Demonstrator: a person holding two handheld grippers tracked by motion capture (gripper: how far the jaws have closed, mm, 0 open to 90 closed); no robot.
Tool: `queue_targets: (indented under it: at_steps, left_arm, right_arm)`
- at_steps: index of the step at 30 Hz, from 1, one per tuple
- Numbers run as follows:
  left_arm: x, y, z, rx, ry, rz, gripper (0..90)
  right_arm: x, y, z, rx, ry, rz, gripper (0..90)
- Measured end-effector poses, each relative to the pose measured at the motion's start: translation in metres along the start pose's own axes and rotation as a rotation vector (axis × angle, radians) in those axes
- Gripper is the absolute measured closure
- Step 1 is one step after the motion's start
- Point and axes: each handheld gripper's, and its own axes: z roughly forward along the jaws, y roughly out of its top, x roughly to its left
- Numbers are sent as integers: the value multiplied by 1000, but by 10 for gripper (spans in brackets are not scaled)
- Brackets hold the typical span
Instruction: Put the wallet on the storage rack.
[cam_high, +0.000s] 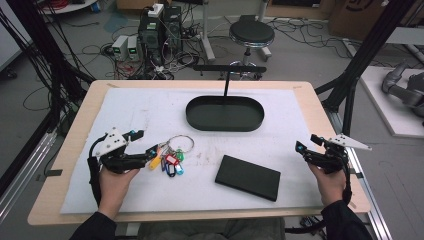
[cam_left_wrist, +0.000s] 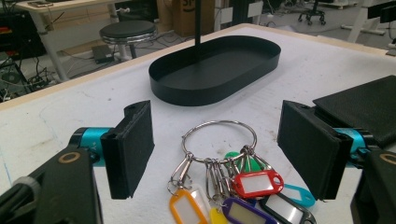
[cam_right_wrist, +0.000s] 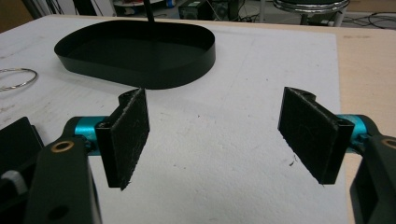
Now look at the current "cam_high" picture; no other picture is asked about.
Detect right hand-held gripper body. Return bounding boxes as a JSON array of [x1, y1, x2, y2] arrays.
[[304, 133, 373, 175]]

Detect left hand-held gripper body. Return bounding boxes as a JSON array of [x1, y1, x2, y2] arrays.
[[92, 126, 149, 175]]

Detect key ring with coloured tags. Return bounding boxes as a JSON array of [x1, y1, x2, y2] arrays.
[[148, 134, 195, 178]]

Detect person's left hand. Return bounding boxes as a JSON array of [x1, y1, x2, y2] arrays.
[[97, 166, 141, 220]]

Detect person's right hand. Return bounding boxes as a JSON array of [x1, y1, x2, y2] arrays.
[[307, 162, 348, 208]]

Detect black flat case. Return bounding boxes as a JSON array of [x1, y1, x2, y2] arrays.
[[214, 154, 282, 203]]

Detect white table mat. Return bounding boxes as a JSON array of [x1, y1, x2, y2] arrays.
[[59, 87, 325, 215]]

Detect white platform board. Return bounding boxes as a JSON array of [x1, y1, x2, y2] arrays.
[[359, 65, 424, 139]]

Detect black oval tray with hanger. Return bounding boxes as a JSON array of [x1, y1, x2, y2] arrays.
[[185, 64, 268, 133]]

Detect grey power supply unit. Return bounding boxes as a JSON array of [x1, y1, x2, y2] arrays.
[[111, 34, 130, 62], [126, 35, 141, 62]]

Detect person's legs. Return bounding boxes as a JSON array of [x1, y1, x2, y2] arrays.
[[137, 217, 287, 240]]

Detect black computer tower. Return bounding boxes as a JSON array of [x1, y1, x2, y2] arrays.
[[137, 4, 184, 66]]

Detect white table leg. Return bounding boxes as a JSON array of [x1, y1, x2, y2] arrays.
[[199, 0, 217, 63]]

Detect black round stool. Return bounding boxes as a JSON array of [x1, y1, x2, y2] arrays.
[[228, 14, 277, 81]]

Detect white power strip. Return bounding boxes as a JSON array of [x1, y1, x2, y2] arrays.
[[147, 3, 165, 18]]

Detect cardboard box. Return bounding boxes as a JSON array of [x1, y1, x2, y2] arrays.
[[327, 0, 424, 42]]

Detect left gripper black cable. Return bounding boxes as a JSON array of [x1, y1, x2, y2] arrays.
[[86, 135, 108, 207]]

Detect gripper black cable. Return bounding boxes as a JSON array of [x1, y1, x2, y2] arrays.
[[284, 164, 354, 235], [86, 135, 108, 207]]

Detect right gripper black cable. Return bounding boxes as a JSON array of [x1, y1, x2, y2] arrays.
[[284, 164, 354, 235]]

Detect aluminium rail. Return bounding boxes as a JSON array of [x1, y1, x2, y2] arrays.
[[324, 108, 394, 240], [0, 128, 58, 223]]

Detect tangle of floor cables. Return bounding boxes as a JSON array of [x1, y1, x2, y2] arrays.
[[99, 19, 209, 81]]

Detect black frame post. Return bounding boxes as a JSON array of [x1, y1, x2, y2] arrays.
[[314, 0, 416, 137], [0, 0, 96, 134]]

